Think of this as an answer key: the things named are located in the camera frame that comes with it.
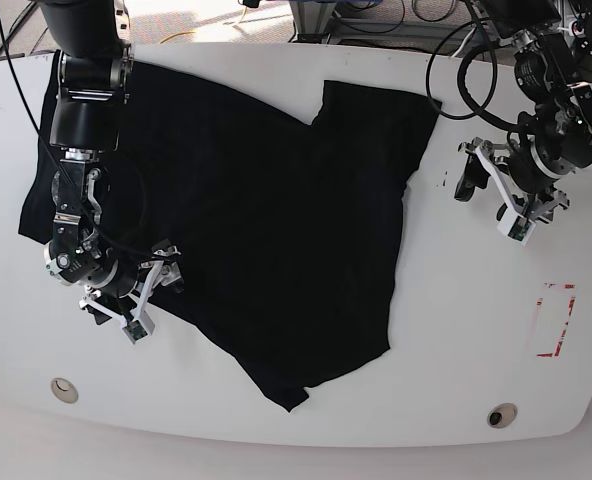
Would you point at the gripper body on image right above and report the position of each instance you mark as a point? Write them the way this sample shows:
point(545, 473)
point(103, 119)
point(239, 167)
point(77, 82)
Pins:
point(525, 184)

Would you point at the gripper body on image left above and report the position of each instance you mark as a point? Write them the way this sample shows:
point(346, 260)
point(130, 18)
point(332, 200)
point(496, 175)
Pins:
point(124, 294)

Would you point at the black t-shirt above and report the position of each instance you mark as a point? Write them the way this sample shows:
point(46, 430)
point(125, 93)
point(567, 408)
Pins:
point(289, 233)

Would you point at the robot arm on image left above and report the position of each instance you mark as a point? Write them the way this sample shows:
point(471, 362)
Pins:
point(92, 73)

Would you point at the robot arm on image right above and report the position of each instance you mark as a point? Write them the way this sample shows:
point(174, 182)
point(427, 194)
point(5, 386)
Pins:
point(543, 146)

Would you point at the red tape rectangle marking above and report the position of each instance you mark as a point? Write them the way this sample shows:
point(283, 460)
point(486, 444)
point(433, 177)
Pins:
point(553, 313)

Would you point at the white table grommet left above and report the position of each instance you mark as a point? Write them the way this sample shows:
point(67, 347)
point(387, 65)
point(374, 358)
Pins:
point(64, 391)

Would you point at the table grommet hole right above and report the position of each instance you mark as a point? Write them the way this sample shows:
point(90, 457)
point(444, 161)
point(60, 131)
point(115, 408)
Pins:
point(502, 416)

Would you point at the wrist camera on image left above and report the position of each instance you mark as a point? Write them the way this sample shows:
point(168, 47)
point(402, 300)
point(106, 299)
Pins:
point(138, 328)

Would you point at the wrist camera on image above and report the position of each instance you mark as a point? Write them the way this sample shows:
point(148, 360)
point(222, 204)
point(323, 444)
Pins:
point(515, 226)
point(138, 328)

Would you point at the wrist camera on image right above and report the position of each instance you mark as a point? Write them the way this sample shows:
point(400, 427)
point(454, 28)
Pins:
point(515, 226)

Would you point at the aluminium frame rail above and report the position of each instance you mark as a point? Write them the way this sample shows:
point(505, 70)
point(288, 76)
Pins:
point(376, 32)

